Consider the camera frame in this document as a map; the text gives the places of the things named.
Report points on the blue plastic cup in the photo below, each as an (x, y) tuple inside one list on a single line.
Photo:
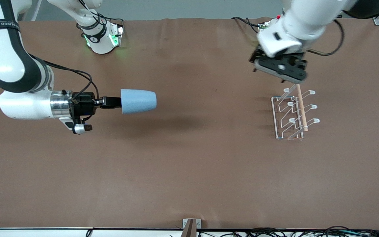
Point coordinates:
[(140, 102)]

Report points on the metal bracket with dark pole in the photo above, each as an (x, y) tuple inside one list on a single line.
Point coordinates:
[(191, 227)]

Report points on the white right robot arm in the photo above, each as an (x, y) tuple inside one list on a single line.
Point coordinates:
[(21, 105)]

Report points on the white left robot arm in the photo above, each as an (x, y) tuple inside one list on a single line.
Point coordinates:
[(308, 19)]

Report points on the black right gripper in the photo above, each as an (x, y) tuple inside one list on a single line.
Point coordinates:
[(83, 103)]

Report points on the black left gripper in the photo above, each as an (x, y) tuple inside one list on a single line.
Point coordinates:
[(300, 62)]

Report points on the brown table cover sheet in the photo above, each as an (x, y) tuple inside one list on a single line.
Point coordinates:
[(189, 164)]

